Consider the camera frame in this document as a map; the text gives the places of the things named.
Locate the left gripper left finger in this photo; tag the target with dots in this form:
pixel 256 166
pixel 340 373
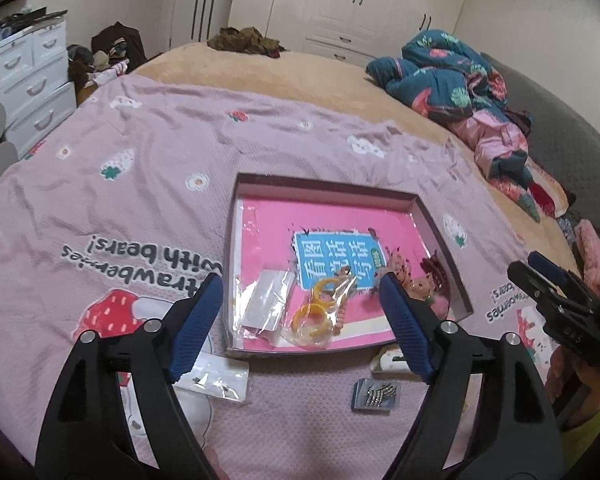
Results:
pixel 114 414

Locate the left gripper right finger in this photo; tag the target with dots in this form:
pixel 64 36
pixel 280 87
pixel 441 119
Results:
pixel 514 434

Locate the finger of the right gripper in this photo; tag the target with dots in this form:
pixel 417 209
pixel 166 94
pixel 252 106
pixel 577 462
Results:
pixel 570 284
pixel 535 279

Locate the maroon hair claw clip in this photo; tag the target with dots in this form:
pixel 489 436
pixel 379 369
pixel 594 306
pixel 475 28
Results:
pixel 441 296

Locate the white cloud hair claw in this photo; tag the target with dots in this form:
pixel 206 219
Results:
pixel 390 361

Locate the blue hairpin card pack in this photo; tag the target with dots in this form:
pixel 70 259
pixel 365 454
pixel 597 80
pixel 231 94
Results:
pixel 371 395

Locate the clear earring card bag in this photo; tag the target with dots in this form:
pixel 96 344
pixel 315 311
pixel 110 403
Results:
pixel 217 376

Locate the white packet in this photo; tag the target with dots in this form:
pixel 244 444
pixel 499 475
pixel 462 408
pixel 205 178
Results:
pixel 268 300

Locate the yellow hoop earrings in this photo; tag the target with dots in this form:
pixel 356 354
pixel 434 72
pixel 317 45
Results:
pixel 321 317

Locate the person's right hand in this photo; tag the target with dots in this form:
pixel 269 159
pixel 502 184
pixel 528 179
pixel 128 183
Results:
pixel 573 387

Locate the person's left hand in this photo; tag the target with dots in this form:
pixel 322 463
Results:
pixel 213 459

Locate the pink fuzzy cloth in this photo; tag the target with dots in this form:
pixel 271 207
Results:
pixel 588 244

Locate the red yellow pillow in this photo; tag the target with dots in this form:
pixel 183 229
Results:
pixel 549 194

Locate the grey padded headboard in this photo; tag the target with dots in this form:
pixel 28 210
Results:
pixel 561 141

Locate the teal floral crumpled duvet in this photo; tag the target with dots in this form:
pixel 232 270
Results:
pixel 444 80

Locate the pink book with blue label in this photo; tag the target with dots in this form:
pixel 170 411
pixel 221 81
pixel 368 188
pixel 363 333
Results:
pixel 314 241

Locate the brown shallow cardboard box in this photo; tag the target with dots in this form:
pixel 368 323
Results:
pixel 304 190

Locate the white wardrobe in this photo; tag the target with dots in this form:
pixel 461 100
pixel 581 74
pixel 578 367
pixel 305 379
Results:
pixel 352 31

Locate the tan bed sheet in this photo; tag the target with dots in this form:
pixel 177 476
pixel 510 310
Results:
pixel 346 89

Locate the dark clothes pile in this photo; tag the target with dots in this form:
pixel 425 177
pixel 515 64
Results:
pixel 114 45

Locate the white drawer chest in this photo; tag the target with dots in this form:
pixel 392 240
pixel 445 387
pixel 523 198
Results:
pixel 35 89

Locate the olive clothes pile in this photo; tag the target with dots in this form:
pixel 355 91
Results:
pixel 246 40

